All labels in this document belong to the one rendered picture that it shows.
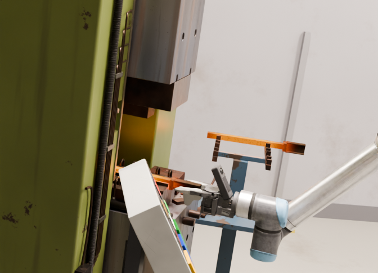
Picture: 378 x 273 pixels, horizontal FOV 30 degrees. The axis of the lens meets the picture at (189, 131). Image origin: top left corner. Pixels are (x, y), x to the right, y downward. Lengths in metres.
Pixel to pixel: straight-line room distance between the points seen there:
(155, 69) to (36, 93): 0.38
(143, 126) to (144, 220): 1.03
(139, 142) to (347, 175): 0.79
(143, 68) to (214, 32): 2.59
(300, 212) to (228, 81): 2.47
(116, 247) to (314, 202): 0.68
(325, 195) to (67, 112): 0.93
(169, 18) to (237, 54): 2.68
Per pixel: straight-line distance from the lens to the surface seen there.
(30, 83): 2.02
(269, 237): 2.34
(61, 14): 1.95
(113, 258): 2.39
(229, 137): 2.99
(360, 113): 5.14
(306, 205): 2.43
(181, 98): 2.31
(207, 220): 2.78
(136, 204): 1.68
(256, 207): 2.32
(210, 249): 4.41
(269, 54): 4.84
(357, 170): 2.38
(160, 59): 2.15
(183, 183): 2.38
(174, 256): 1.69
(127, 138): 2.66
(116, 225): 2.34
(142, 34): 2.16
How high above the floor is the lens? 1.78
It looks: 15 degrees down
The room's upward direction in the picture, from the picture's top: 8 degrees clockwise
